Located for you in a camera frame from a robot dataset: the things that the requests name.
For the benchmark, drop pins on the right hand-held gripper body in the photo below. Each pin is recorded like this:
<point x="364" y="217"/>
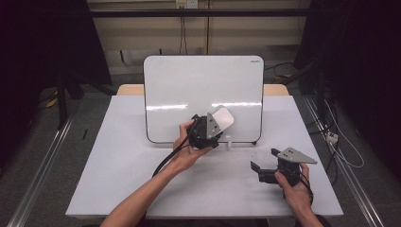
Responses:
<point x="291" y="156"/>

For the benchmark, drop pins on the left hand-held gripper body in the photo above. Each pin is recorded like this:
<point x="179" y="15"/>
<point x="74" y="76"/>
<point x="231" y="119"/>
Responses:
<point x="201" y="134"/>

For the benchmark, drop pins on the white power adapter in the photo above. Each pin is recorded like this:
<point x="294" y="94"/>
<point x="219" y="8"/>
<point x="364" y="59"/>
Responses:
<point x="332" y="137"/>

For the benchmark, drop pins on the white whiteboard eraser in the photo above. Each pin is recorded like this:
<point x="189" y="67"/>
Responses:
<point x="223" y="119"/>

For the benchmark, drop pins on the person's right hand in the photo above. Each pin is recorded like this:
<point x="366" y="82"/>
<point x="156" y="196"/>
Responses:
<point x="293" y="194"/>

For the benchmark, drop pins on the aluminium floor rail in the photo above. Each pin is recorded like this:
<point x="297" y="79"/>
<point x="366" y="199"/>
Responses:
<point x="41" y="176"/>
<point x="357" y="189"/>

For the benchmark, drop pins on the black horizontal bar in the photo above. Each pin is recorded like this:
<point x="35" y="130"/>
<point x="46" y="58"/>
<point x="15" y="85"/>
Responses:
<point x="195" y="13"/>

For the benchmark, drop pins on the person's left hand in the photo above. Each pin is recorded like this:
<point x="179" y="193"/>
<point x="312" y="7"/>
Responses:
<point x="186" y="154"/>

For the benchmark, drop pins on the small black floor item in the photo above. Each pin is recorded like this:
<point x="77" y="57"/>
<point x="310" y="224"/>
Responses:
<point x="84" y="134"/>

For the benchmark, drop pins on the white whiteboard with stand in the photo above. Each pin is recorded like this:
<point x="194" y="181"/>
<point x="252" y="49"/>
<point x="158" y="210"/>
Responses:
<point x="189" y="88"/>

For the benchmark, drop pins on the black curtain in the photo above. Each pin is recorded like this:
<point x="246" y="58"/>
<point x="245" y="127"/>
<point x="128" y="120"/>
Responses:
<point x="44" y="38"/>
<point x="362" y="63"/>

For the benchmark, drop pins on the white wall socket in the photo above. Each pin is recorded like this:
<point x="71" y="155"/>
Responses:
<point x="186" y="3"/>

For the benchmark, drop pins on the black metal stand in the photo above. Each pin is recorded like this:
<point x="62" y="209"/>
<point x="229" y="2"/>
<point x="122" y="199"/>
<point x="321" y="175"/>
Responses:
<point x="61" y="104"/>

